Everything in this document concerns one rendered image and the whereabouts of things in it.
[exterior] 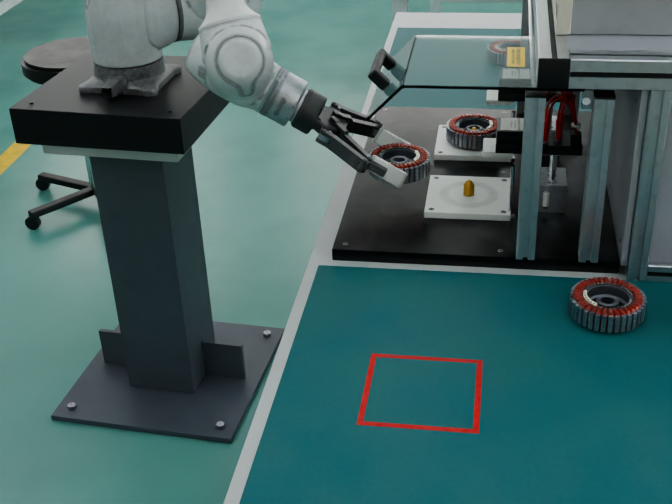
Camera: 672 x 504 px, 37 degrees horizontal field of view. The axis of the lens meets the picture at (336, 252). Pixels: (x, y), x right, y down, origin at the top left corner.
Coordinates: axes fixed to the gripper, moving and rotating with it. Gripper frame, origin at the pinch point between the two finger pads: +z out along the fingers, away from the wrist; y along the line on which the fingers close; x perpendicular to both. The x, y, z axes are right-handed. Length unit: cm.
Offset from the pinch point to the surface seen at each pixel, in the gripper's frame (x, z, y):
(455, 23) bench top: -6, 10, -112
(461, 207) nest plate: 0.7, 13.2, 5.5
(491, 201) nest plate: 3.3, 17.7, 2.8
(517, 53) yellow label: 29.3, 6.0, 5.2
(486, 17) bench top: -2, 17, -117
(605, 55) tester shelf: 39.8, 14.0, 19.7
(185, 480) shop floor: -98, -1, -2
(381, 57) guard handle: 18.0, -12.7, 7.0
